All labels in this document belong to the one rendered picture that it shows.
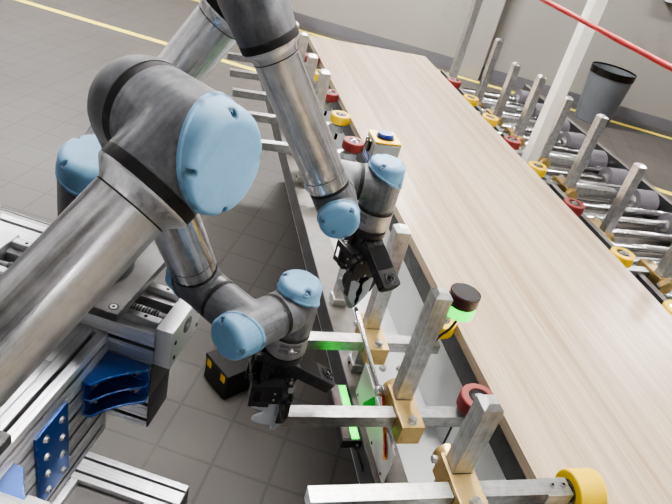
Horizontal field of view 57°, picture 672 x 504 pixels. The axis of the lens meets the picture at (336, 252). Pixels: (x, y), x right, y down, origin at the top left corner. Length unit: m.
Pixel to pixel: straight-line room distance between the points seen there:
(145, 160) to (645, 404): 1.26
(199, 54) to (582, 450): 1.04
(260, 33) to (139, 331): 0.57
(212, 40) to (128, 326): 0.53
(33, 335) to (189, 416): 1.71
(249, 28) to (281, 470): 1.61
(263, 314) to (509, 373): 0.68
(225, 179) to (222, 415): 1.76
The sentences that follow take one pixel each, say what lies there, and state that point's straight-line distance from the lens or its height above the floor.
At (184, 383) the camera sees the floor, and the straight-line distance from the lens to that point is 2.44.
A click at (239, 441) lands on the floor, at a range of 2.28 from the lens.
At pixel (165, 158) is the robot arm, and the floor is 1.48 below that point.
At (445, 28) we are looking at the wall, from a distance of 7.52.
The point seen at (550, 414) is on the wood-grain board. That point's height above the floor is 0.90.
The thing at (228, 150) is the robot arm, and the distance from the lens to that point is 0.64.
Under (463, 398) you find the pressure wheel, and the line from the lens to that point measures 1.32.
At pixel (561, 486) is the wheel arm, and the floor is 0.96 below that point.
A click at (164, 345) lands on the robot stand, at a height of 0.96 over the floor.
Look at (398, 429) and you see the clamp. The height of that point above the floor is 0.85.
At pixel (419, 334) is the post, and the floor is 1.04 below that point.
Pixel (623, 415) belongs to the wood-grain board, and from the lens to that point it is 1.52.
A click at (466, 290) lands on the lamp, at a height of 1.14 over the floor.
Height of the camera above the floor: 1.77
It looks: 32 degrees down
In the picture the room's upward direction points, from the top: 15 degrees clockwise
